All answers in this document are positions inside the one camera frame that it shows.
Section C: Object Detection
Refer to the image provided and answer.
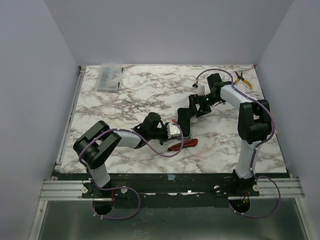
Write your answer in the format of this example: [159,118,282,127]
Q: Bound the red black utility knife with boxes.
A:
[167,138,198,152]

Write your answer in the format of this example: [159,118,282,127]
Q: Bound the black grey umbrella case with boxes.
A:
[177,107,195,139]

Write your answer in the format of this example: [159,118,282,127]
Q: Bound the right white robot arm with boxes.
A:
[186,73,275,180]

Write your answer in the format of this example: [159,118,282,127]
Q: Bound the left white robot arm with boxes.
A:
[73,112,181,188]

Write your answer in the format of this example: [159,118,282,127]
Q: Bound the clear plastic parts box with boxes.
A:
[95,63,124,92]

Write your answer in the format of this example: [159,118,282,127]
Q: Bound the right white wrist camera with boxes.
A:
[192,83,205,96]

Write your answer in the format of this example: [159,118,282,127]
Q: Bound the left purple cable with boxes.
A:
[78,120,185,221]

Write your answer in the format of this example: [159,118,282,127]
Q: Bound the purple cable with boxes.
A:
[194,68,281,218]
[78,120,185,221]

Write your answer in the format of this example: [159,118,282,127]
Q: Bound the yellow handled pliers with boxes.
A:
[234,71,253,90]

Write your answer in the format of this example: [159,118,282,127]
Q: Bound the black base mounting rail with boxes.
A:
[82,173,259,209]

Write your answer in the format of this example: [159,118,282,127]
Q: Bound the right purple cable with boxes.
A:
[194,68,281,218]

